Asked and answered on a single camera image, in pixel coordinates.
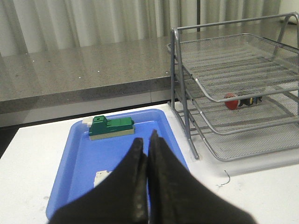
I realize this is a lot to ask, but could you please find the blue plastic tray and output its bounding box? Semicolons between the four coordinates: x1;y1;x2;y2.
46;109;187;219

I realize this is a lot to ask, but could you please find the silver wire rack frame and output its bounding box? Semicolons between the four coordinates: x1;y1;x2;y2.
168;12;299;147

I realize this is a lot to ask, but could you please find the grey stone counter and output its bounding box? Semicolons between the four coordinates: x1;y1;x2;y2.
0;22;299;128

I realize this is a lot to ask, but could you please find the green electrical module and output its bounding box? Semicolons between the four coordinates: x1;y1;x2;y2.
82;115;135;140

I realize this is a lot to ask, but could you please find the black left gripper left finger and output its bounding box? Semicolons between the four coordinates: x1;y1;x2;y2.
49;138;148;224

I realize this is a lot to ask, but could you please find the thin dark wire scrap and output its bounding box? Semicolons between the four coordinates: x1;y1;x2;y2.
217;170;231;187

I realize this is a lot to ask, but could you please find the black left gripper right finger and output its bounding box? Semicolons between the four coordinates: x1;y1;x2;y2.
148;130;255;224

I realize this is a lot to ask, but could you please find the red emergency stop button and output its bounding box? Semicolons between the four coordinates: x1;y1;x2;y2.
225;96;263;110

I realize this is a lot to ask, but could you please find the silver mesh tray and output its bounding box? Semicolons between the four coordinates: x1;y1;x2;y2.
185;80;299;133
174;34;299;103
189;111;299;161

